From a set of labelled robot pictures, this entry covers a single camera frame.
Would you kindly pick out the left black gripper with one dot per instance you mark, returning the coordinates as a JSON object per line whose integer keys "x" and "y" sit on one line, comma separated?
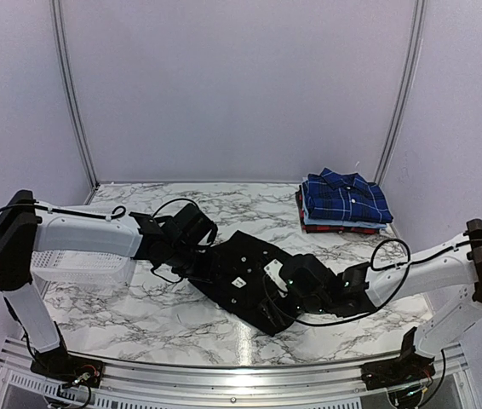
{"x": 177, "y": 271}

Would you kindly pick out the black long sleeve shirt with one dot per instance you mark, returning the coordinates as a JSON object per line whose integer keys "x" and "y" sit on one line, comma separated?
{"x": 236, "y": 283}

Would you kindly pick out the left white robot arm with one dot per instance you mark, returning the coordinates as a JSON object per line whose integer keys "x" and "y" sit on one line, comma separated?
{"x": 88, "y": 247}

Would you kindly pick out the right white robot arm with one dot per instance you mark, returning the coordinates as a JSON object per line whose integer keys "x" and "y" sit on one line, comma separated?
{"x": 457, "y": 261}

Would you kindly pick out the red plaid folded shirt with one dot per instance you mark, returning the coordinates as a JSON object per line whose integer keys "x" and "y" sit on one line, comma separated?
{"x": 318, "y": 228}

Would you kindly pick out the blue plaid folded shirt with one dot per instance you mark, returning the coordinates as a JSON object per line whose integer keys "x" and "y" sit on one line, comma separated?
{"x": 347, "y": 198}

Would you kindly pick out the white plastic basket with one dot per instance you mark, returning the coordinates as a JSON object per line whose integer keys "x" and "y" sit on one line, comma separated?
{"x": 82, "y": 267}

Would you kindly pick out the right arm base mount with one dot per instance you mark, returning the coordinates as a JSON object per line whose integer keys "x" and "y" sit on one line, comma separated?
{"x": 394, "y": 372}

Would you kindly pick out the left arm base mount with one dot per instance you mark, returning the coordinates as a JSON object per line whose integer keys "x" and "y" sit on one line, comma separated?
{"x": 67, "y": 368}

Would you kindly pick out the front aluminium rail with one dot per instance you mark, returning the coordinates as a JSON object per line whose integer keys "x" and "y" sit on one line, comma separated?
{"x": 126, "y": 384}

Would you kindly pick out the left aluminium frame post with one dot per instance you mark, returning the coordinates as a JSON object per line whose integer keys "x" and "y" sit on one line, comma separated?
{"x": 68, "y": 83}

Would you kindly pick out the aluminium frame post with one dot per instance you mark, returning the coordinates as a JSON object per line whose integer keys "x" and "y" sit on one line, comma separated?
{"x": 68, "y": 83}
{"x": 405, "y": 85}

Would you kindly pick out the right aluminium frame post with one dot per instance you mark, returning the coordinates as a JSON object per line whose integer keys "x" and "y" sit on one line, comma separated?
{"x": 405, "y": 85}

